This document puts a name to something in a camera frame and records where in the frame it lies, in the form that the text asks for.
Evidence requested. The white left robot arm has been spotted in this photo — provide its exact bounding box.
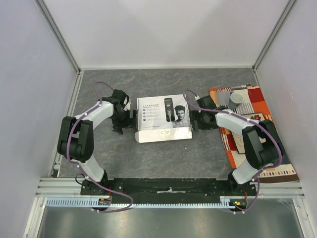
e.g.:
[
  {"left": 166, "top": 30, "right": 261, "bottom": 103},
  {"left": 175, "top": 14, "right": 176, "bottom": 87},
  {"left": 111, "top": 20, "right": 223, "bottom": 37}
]
[{"left": 57, "top": 89, "right": 132, "bottom": 195}]

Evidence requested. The white box with black tray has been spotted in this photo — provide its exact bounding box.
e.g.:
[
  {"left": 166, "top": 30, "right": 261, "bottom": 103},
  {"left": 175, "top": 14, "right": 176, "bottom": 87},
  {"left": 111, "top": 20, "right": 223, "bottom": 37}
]
[{"left": 135, "top": 94, "right": 192, "bottom": 143}]

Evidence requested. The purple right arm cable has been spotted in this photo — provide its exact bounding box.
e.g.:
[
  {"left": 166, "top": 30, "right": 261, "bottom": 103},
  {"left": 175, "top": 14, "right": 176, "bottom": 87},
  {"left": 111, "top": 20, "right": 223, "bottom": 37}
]
[{"left": 182, "top": 89, "right": 284, "bottom": 215}]

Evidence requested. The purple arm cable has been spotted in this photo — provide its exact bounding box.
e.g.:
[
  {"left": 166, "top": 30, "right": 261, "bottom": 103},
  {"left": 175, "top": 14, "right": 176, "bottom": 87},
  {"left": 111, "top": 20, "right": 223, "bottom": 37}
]
[
  {"left": 182, "top": 89, "right": 284, "bottom": 215},
  {"left": 65, "top": 81, "right": 134, "bottom": 214}
]

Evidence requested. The grey slotted cable duct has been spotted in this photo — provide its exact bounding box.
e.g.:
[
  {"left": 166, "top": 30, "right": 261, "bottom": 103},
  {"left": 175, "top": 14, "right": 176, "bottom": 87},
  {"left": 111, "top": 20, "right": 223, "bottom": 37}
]
[{"left": 46, "top": 197, "right": 248, "bottom": 209}]

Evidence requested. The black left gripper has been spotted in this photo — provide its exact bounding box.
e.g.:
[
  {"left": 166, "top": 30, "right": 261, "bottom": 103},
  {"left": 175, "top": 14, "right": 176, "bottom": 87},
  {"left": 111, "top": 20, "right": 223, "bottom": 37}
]
[{"left": 112, "top": 109, "right": 139, "bottom": 135}]

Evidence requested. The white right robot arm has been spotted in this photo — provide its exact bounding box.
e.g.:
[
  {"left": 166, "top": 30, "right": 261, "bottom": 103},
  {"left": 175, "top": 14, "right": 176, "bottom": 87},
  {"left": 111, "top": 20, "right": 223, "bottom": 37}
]
[{"left": 195, "top": 95, "right": 284, "bottom": 195}]

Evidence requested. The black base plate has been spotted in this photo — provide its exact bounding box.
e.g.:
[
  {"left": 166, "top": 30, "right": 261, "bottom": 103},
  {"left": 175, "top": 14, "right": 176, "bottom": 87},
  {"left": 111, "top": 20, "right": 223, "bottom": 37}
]
[{"left": 80, "top": 177, "right": 257, "bottom": 199}]

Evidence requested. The white patterned cup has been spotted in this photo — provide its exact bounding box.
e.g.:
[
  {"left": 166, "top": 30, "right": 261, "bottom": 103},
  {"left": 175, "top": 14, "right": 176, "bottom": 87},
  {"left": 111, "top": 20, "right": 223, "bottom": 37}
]
[{"left": 228, "top": 92, "right": 244, "bottom": 110}]

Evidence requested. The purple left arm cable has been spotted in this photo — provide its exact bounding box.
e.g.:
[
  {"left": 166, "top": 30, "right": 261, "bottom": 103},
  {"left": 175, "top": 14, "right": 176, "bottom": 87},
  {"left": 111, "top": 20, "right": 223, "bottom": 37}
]
[{"left": 65, "top": 81, "right": 134, "bottom": 214}]

